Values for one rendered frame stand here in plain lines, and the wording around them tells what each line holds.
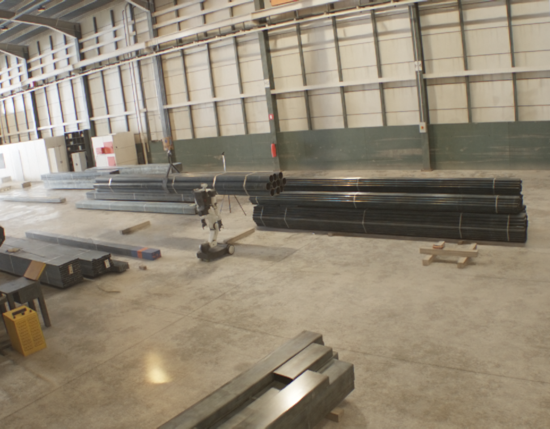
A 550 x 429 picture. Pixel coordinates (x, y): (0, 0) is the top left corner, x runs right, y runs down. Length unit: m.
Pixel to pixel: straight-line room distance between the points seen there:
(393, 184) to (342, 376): 6.23
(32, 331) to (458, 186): 7.86
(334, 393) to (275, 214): 7.07
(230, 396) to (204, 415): 0.33
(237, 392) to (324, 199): 6.76
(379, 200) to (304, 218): 1.79
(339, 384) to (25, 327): 4.45
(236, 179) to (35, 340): 5.28
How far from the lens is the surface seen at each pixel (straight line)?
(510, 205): 9.49
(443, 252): 8.70
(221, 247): 10.07
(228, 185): 10.51
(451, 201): 9.71
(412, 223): 9.90
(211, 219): 9.95
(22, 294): 8.05
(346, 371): 4.98
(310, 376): 4.74
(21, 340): 7.47
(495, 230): 9.47
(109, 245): 11.78
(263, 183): 9.98
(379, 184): 10.64
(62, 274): 9.79
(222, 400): 4.57
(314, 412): 4.69
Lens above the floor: 3.02
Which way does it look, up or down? 13 degrees down
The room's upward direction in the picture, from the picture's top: 7 degrees counter-clockwise
